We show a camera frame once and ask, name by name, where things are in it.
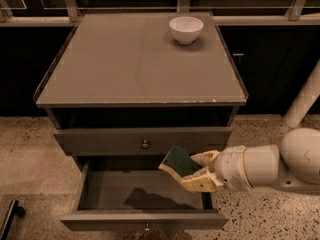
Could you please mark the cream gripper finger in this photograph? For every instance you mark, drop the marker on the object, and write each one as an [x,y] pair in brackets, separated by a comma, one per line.
[205,159]
[202,181]

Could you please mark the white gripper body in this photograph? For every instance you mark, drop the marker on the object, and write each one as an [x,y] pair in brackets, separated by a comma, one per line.
[230,168]

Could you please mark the green and yellow sponge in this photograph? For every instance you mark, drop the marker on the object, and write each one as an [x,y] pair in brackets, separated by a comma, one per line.
[178,163]

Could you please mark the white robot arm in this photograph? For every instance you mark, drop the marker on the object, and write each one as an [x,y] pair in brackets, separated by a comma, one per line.
[291,166]

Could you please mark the grey open middle drawer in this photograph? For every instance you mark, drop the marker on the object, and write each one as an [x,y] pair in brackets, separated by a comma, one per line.
[123,194]

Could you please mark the grey top drawer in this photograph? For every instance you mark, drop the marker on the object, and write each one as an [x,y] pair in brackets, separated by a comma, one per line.
[127,141]

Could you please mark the grey drawer cabinet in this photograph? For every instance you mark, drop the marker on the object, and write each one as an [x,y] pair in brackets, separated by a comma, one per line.
[127,71]

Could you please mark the round metal top knob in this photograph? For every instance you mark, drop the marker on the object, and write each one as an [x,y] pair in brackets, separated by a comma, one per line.
[144,144]

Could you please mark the round metal knob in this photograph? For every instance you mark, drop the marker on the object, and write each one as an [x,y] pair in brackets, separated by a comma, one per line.
[147,230]
[144,144]

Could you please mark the round metal middle knob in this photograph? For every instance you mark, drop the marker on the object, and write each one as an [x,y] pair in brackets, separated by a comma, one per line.
[147,230]

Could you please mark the white ceramic bowl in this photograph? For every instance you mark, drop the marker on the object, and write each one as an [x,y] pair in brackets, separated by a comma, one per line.
[185,29]

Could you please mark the black caster wheel base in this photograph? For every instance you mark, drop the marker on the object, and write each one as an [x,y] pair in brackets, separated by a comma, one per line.
[13,210]

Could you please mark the metal railing frame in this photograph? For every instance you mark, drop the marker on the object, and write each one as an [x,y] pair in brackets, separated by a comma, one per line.
[223,12]

